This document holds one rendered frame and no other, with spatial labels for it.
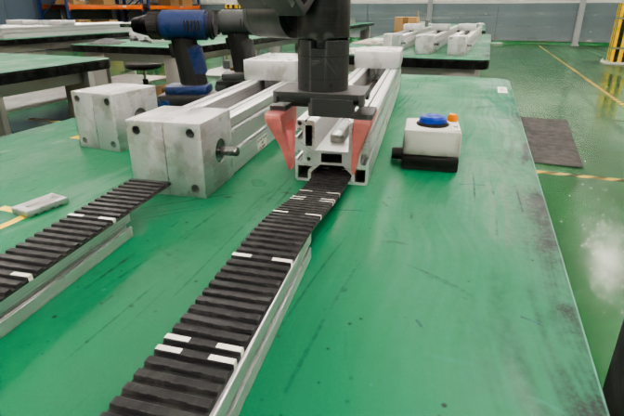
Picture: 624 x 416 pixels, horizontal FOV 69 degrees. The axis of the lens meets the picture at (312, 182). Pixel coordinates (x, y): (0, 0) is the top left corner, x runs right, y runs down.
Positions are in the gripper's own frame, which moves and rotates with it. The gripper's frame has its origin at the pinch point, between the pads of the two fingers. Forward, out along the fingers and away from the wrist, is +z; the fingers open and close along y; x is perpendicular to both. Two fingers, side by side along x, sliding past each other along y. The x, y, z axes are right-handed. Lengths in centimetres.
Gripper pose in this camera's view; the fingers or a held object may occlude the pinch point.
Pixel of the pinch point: (321, 163)
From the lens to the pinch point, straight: 54.9
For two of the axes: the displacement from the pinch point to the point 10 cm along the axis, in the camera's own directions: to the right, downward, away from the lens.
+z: 0.0, 9.3, 3.6
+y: -9.7, -0.9, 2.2
